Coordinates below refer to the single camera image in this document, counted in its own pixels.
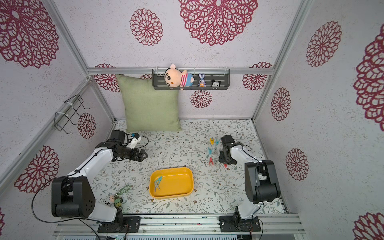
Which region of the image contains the plush keychain with green ring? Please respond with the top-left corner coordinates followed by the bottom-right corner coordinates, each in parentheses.
top-left (105, 185), bottom-right (132, 209)

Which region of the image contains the black white mouse figure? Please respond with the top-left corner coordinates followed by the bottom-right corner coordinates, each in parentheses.
top-left (211, 80), bottom-right (221, 88)

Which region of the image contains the small blue rabbit figure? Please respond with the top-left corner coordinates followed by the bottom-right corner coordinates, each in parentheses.
top-left (199, 74), bottom-right (206, 88)

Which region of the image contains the green cushion pillow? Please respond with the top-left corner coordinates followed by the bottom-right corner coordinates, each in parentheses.
top-left (116, 75), bottom-right (182, 132)

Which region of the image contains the dark wall shelf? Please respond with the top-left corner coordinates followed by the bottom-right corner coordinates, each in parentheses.
top-left (152, 68), bottom-right (230, 90)

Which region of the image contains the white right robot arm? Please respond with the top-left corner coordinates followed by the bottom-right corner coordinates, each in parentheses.
top-left (219, 143), bottom-right (281, 221)

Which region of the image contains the black wire wall rack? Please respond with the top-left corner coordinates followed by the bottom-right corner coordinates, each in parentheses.
top-left (53, 94), bottom-right (90, 135)

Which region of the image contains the yellow plastic storage box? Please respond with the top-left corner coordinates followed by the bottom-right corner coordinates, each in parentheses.
top-left (149, 167), bottom-right (194, 200)

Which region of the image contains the grey clothespin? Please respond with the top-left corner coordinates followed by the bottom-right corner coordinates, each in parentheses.
top-left (155, 181), bottom-right (160, 192)

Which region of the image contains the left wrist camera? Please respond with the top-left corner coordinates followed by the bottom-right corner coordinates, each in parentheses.
top-left (109, 130), bottom-right (126, 145)

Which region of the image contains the cartoon boy plush doll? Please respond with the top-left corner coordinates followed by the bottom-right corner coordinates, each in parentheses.
top-left (164, 64), bottom-right (195, 90)

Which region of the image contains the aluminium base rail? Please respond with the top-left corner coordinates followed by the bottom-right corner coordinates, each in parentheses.
top-left (56, 212), bottom-right (306, 236)

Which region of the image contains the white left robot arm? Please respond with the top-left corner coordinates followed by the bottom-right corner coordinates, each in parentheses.
top-left (51, 141), bottom-right (148, 223)

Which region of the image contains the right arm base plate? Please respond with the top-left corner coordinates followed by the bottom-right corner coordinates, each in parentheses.
top-left (219, 214), bottom-right (262, 232)

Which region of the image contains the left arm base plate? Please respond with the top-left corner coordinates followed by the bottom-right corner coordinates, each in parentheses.
top-left (97, 216), bottom-right (141, 234)

